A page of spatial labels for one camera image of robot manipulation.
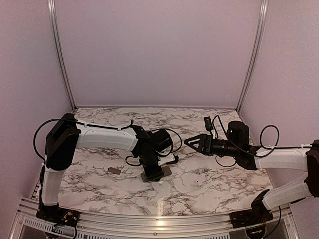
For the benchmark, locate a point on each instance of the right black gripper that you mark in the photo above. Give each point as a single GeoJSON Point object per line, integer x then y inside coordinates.
{"type": "Point", "coordinates": [206, 142]}

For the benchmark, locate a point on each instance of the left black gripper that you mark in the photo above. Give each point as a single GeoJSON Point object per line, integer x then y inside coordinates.
{"type": "Point", "coordinates": [152, 175]}

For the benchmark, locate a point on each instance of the white remote control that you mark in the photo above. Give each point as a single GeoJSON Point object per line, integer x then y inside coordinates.
{"type": "Point", "coordinates": [164, 172]}

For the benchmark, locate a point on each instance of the grey battery compartment cover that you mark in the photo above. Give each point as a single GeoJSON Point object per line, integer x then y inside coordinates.
{"type": "Point", "coordinates": [114, 170]}

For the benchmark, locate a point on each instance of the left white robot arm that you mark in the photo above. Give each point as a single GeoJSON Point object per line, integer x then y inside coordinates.
{"type": "Point", "coordinates": [154, 149]}

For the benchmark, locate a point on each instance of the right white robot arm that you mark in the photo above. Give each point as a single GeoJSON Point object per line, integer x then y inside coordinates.
{"type": "Point", "coordinates": [236, 145]}

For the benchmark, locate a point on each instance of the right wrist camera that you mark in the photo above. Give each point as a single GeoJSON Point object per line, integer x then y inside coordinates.
{"type": "Point", "coordinates": [208, 123]}

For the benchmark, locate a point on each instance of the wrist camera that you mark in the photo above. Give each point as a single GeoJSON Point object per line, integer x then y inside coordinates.
{"type": "Point", "coordinates": [208, 123]}
{"type": "Point", "coordinates": [168, 160]}

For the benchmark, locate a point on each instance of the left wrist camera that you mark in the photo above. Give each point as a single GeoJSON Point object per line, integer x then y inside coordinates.
{"type": "Point", "coordinates": [168, 160]}

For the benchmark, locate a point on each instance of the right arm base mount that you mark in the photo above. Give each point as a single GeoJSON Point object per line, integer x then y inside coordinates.
{"type": "Point", "coordinates": [250, 217]}

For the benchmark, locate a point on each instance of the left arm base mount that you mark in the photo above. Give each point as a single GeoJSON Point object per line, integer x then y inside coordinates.
{"type": "Point", "coordinates": [58, 215]}

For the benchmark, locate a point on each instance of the front aluminium rail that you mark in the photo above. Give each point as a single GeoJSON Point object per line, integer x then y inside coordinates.
{"type": "Point", "coordinates": [93, 225]}

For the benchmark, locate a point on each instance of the right aluminium frame post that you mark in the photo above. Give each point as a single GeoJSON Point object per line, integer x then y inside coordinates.
{"type": "Point", "coordinates": [254, 55]}

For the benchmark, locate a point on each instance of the aluminium frame post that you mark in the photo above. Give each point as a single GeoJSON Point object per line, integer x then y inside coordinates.
{"type": "Point", "coordinates": [59, 52]}
{"type": "Point", "coordinates": [254, 55]}

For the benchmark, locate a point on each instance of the left aluminium frame post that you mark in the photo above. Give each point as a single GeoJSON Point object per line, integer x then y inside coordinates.
{"type": "Point", "coordinates": [59, 52]}

